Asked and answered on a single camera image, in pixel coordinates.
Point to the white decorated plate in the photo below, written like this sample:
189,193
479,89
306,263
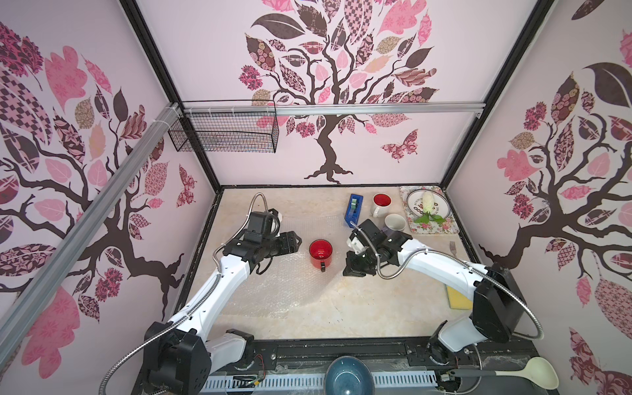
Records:
413,202

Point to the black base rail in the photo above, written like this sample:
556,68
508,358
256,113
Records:
180,362

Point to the cream ladle grey handle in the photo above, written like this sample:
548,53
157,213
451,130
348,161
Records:
537,370

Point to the white slotted cable duct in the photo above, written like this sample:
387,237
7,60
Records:
313,382

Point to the blue tape dispenser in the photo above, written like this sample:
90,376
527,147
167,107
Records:
353,211

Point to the floral placemat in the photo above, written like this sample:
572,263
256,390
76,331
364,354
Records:
449,227

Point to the metal fork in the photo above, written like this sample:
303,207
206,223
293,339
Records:
453,249

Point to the left aluminium frame bar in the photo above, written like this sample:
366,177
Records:
21,316

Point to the rear aluminium frame bar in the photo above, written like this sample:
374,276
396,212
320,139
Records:
347,109

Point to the blue ceramic bowl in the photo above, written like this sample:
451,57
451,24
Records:
348,375

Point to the aluminium frame bar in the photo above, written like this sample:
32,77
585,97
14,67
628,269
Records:
21,316
347,109

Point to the lavender mug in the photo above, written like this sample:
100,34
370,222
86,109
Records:
395,222

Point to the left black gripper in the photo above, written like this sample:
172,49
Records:
290,243

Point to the left metal flex conduit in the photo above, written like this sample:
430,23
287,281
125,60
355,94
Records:
163,331

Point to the white green toy vegetable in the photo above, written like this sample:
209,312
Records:
428,214

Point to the yellow sponge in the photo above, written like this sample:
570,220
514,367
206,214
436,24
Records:
457,300

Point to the white mug red interior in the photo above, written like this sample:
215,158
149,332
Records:
381,205

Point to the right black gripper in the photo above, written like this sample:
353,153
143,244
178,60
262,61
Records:
362,257

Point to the black wire basket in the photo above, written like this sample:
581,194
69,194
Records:
243,126

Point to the red mug black handle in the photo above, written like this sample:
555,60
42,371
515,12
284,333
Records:
320,254

